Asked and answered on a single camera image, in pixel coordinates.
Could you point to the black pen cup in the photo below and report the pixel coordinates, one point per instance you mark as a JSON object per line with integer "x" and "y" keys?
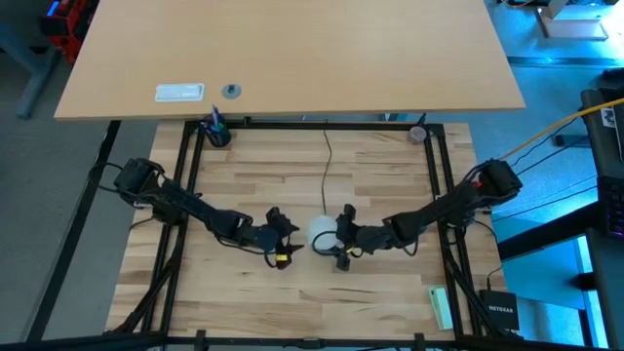
{"x": 222, "y": 141}

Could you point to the beige wooden desk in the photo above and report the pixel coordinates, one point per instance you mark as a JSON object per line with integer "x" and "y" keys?
{"x": 292, "y": 49}

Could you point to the black aluminium table frame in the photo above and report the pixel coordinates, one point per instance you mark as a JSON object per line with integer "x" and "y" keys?
{"x": 365, "y": 126}

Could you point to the black keyboard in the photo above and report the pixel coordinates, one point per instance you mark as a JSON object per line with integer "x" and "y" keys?
{"x": 615, "y": 207}

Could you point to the white rectangular tray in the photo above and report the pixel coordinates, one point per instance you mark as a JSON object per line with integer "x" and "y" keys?
{"x": 180, "y": 92}

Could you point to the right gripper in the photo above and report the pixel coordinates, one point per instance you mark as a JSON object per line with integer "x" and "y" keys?
{"x": 348, "y": 236}

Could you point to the white sticker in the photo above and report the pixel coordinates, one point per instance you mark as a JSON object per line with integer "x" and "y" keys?
{"x": 609, "y": 118}

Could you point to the light wooden board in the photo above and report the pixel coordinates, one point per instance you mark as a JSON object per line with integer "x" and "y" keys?
{"x": 580, "y": 29}

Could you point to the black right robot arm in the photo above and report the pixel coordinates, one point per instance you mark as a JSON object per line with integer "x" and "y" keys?
{"x": 439, "y": 209}

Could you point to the small patterned cup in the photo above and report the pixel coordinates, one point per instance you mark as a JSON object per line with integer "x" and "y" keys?
{"x": 417, "y": 134}

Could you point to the black diagonal strut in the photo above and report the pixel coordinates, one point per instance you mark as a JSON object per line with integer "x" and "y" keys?
{"x": 546, "y": 233}
{"x": 73, "y": 234}

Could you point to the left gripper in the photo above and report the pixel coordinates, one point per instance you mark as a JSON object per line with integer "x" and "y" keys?
{"x": 267, "y": 238}

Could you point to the grey table leg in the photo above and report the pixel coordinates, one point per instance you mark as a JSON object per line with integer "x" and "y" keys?
{"x": 34, "y": 83}

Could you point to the purple pen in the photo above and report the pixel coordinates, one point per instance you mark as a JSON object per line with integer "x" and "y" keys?
{"x": 215, "y": 116}

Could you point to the white lightbulb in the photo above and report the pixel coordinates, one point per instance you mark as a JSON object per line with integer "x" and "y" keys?
{"x": 323, "y": 229}

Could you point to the green marker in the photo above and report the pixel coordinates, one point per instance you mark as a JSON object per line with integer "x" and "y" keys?
{"x": 222, "y": 128}

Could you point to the black Netgear switch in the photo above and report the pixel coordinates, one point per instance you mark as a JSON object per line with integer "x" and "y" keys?
{"x": 499, "y": 312}

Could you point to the blue pen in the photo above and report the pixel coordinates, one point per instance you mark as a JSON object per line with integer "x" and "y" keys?
{"x": 208, "y": 128}

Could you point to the light green block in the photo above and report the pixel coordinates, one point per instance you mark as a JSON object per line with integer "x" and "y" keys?
{"x": 441, "y": 309}

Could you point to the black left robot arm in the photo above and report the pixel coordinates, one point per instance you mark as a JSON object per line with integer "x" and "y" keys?
{"x": 195, "y": 207}

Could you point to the red tool cart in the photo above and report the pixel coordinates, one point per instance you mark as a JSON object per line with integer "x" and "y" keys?
{"x": 73, "y": 24}

